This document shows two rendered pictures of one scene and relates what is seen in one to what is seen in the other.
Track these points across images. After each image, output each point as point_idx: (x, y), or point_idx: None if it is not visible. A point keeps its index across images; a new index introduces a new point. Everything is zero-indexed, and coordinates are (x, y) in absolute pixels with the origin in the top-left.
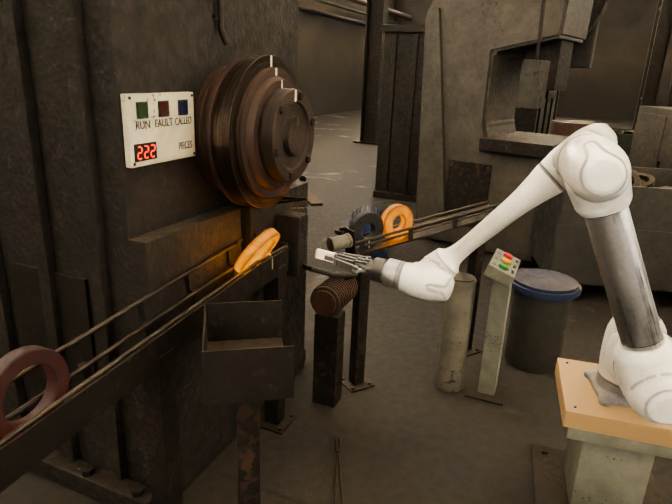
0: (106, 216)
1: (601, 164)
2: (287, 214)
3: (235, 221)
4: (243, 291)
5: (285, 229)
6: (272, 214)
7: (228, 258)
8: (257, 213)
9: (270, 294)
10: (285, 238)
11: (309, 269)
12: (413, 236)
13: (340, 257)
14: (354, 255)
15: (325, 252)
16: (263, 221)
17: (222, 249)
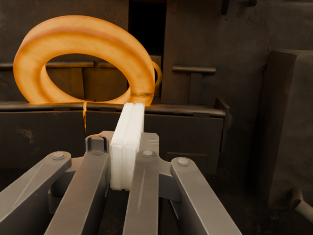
0: None
1: None
2: (287, 49)
3: (107, 18)
4: (10, 147)
5: (271, 85)
6: (257, 47)
7: (72, 86)
8: (194, 25)
9: (161, 203)
10: (267, 107)
11: (295, 206)
12: None
13: (90, 168)
14: (198, 217)
15: (119, 121)
16: (216, 52)
17: (55, 61)
